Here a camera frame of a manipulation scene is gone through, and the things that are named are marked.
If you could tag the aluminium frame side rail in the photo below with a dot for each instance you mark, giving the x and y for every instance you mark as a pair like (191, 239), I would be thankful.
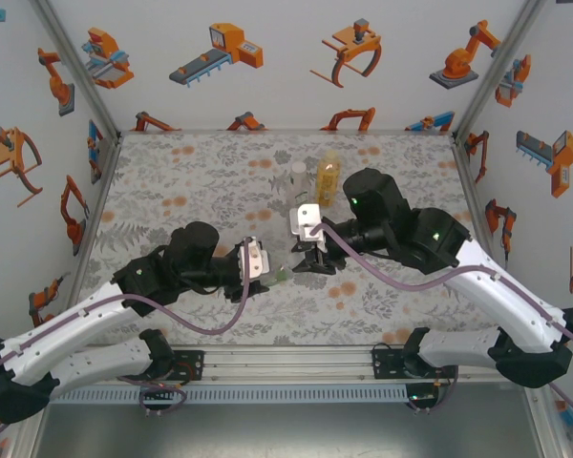
(97, 212)
(467, 172)

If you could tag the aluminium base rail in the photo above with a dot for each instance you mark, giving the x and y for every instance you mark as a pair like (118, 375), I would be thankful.
(286, 365)

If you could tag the clear bottle with green label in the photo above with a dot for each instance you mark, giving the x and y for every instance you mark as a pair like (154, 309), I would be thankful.
(281, 276)

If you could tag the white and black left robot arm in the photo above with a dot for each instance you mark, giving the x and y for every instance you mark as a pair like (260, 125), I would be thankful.
(76, 324)

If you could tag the aluminium frame post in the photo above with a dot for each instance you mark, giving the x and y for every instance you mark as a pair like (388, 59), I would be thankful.
(28, 439)
(549, 443)
(494, 71)
(79, 71)

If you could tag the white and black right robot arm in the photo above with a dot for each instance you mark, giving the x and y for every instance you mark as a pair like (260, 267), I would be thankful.
(506, 296)

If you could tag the small circuit board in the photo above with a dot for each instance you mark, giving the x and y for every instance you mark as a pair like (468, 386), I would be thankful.
(158, 389)
(422, 396)

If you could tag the yellow tea bottle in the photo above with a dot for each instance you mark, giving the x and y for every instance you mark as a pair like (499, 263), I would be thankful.
(327, 183)

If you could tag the aluminium frame back rail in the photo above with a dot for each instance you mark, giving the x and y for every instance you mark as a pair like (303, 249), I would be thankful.
(286, 130)

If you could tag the tall clear plastic bottle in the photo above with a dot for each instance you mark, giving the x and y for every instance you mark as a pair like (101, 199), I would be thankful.
(298, 186)

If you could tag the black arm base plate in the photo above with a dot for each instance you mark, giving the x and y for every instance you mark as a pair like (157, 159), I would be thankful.
(191, 365)
(384, 365)

